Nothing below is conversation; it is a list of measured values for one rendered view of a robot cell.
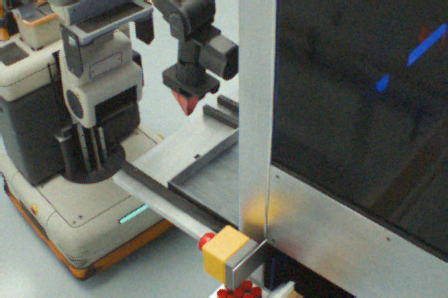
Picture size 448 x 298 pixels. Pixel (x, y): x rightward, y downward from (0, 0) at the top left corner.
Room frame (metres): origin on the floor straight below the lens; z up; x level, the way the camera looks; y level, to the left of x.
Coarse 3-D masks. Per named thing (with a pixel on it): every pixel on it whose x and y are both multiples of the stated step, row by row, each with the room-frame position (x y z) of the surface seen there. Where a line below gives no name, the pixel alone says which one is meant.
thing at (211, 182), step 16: (224, 144) 1.09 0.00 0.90; (208, 160) 1.05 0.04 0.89; (224, 160) 1.05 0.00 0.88; (176, 176) 0.97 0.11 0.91; (192, 176) 1.00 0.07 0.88; (208, 176) 1.00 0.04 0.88; (224, 176) 1.00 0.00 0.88; (176, 192) 0.93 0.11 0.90; (192, 192) 0.95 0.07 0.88; (208, 192) 0.95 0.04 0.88; (224, 192) 0.95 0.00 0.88; (208, 208) 0.87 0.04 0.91; (224, 208) 0.90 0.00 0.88; (224, 224) 0.84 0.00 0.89
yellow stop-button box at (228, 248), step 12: (228, 228) 0.71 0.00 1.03; (216, 240) 0.68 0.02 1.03; (228, 240) 0.68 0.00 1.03; (240, 240) 0.68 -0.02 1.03; (252, 240) 0.68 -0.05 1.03; (204, 252) 0.66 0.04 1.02; (216, 252) 0.65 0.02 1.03; (228, 252) 0.65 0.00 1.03; (240, 252) 0.65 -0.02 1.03; (204, 264) 0.66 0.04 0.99; (216, 264) 0.64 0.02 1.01; (228, 264) 0.63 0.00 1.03; (216, 276) 0.64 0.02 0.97; (228, 276) 0.62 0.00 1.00; (228, 288) 0.63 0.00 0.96
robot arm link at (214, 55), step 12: (180, 24) 0.91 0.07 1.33; (204, 24) 0.95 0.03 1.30; (180, 36) 0.92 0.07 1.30; (192, 36) 0.92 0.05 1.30; (204, 36) 0.92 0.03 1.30; (216, 36) 0.92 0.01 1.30; (204, 48) 0.91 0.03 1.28; (216, 48) 0.89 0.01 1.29; (228, 48) 0.89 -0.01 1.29; (204, 60) 0.90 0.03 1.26; (216, 60) 0.89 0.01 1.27; (228, 60) 0.88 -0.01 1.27; (216, 72) 0.88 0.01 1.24; (228, 72) 0.89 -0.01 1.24
